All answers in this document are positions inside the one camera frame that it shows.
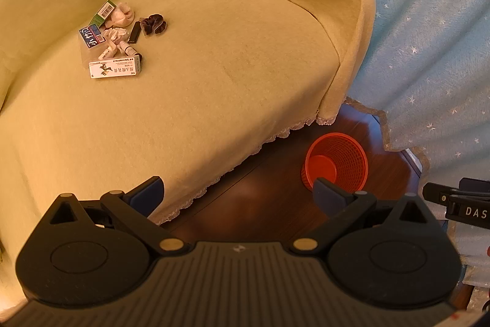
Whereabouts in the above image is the small white tube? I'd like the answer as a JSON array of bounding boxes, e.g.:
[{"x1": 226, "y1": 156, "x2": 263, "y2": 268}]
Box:
[{"x1": 97, "y1": 45, "x2": 119, "y2": 60}]

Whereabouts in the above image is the white box with black print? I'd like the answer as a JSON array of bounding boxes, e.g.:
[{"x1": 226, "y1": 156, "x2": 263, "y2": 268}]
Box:
[{"x1": 89, "y1": 57, "x2": 142, "y2": 79}]

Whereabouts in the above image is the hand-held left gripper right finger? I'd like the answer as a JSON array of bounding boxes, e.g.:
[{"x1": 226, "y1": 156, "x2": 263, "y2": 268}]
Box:
[{"x1": 294, "y1": 177, "x2": 441, "y2": 256}]

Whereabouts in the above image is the blue star-patterned curtain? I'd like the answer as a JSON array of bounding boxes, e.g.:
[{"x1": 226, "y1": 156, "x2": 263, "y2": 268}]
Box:
[{"x1": 285, "y1": 0, "x2": 490, "y2": 289}]

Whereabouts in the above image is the orange mesh basket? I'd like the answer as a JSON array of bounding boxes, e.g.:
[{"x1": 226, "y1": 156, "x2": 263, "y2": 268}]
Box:
[{"x1": 302, "y1": 133, "x2": 369, "y2": 193}]

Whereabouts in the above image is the green and white medicine box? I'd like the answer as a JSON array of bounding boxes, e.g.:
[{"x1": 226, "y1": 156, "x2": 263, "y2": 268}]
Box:
[{"x1": 89, "y1": 0, "x2": 116, "y2": 27}]

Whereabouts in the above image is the dark velvet scrunchie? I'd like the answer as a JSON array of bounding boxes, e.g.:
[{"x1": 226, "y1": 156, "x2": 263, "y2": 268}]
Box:
[{"x1": 138, "y1": 13, "x2": 168, "y2": 36}]

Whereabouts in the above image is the blue tissue pack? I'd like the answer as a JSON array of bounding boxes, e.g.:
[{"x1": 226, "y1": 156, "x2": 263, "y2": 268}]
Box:
[{"x1": 78, "y1": 24, "x2": 107, "y2": 50}]

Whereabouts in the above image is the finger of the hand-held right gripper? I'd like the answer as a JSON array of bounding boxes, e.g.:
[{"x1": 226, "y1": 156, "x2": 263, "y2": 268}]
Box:
[{"x1": 423, "y1": 182, "x2": 460, "y2": 206}]

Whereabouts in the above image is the white sock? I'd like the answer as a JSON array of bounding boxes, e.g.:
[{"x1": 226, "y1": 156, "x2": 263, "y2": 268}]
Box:
[{"x1": 104, "y1": 2, "x2": 135, "y2": 29}]

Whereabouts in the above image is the crumpled white tissue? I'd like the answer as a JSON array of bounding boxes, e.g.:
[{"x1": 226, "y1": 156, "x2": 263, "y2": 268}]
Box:
[{"x1": 101, "y1": 27, "x2": 129, "y2": 42}]

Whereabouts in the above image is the brown spray bottle white nozzle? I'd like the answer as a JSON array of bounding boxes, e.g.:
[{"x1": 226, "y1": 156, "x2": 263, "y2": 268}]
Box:
[{"x1": 117, "y1": 41, "x2": 143, "y2": 61}]

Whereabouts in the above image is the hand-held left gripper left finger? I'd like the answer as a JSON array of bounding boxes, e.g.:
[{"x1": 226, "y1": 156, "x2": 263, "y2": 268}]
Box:
[{"x1": 48, "y1": 176, "x2": 191, "y2": 256}]

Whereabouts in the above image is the yellow covered sofa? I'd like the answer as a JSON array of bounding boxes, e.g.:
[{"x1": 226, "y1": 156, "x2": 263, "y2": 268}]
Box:
[{"x1": 0, "y1": 0, "x2": 376, "y2": 312}]

